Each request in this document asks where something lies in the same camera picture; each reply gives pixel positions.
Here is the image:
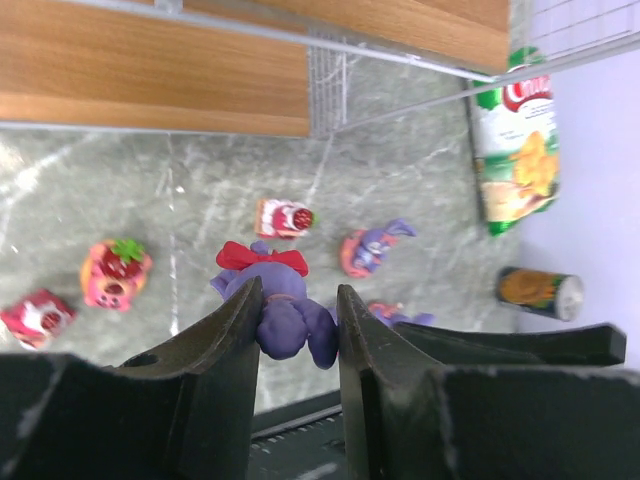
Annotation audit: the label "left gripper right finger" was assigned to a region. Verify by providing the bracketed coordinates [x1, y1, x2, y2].
[337, 285, 639, 479]

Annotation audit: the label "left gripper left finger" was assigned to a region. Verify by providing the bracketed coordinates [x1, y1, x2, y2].
[1, 279, 263, 479]

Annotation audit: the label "purple bunny red bow toy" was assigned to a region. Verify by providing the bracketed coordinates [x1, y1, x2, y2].
[210, 241, 339, 369]

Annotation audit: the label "purple bunny candle donut toy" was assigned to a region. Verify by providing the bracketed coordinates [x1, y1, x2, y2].
[368, 302, 435, 328]

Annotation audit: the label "pink bear strawberry donut toy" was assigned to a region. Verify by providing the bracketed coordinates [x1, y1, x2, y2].
[79, 238, 153, 312]

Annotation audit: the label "purple bunny on pink donut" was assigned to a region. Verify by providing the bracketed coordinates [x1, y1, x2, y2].
[340, 218, 417, 279]

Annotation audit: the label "tin can orange label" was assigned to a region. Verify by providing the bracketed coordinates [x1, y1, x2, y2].
[494, 266, 585, 322]

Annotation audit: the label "pink bear roll cake toy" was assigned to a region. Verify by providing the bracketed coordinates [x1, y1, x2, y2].
[1, 289, 76, 350]

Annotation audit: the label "strawberry cake slice toy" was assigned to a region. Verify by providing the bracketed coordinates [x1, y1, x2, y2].
[254, 199, 317, 240]

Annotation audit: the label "green chips bag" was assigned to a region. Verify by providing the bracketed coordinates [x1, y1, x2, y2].
[471, 74, 560, 236]

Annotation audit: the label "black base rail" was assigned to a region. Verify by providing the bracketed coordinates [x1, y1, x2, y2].
[247, 390, 348, 480]

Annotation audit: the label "white wire wooden shelf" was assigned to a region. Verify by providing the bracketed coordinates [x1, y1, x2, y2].
[1, 1, 639, 137]

